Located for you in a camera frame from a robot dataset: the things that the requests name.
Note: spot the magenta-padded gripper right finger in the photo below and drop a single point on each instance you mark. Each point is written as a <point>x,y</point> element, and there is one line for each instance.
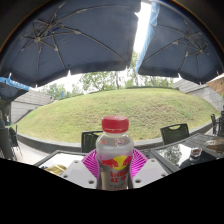
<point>150,171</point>

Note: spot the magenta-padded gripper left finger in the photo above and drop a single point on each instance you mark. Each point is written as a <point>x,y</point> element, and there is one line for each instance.
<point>78,173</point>

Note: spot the clear red-capped drink bottle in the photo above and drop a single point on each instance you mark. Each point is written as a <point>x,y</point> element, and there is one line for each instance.
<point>115,156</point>

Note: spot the yellow foil wrapper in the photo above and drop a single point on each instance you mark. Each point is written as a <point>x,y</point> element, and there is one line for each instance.
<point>56,169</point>

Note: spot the small round ashtray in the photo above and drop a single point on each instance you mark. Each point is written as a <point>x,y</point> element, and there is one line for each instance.
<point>196,152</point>

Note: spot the brown paper bag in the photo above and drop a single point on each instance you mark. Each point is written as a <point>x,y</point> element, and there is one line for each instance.
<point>216,146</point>

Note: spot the slim black chair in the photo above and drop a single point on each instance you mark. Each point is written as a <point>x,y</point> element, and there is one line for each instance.
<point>15,138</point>

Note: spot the dark wicker chair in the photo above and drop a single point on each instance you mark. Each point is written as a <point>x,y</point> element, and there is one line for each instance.
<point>5,143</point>

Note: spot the grey slatted building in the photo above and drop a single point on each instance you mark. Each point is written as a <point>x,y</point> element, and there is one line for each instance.
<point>30,106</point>

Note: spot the person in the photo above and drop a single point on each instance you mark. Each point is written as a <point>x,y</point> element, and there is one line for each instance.
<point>1,121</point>

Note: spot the grey sloped-roof building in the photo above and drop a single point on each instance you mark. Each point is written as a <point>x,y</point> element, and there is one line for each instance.
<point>200,93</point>

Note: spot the navy umbrella with light-blue edge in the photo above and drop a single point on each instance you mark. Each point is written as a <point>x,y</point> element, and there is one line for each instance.
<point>180,46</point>

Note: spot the large navy patio umbrella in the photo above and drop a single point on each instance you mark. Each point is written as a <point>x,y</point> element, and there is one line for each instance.
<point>73,40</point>

